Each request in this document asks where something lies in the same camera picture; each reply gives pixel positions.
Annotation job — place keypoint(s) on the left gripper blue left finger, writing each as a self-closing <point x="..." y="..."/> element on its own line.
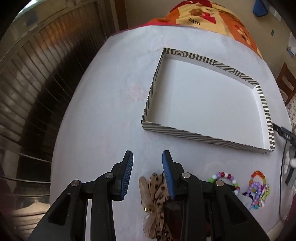
<point x="122" y="172"/>

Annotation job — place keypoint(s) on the wooden chair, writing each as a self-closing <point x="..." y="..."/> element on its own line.
<point x="286" y="84"/>

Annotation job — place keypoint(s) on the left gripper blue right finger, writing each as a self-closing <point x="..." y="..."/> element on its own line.
<point x="173" y="175"/>

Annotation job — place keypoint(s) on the blue bag on wall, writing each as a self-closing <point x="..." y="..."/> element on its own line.
<point x="259" y="9"/>

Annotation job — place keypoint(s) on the orange patterned love blanket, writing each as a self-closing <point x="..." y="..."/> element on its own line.
<point x="208" y="16"/>

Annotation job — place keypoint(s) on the leopard print hair bow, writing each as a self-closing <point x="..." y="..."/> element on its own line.
<point x="154" y="196"/>

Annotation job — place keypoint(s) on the striped black white tray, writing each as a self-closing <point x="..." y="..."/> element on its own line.
<point x="201" y="99"/>

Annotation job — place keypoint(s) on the white lace tablecloth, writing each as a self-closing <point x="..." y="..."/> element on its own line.
<point x="102" y="122"/>

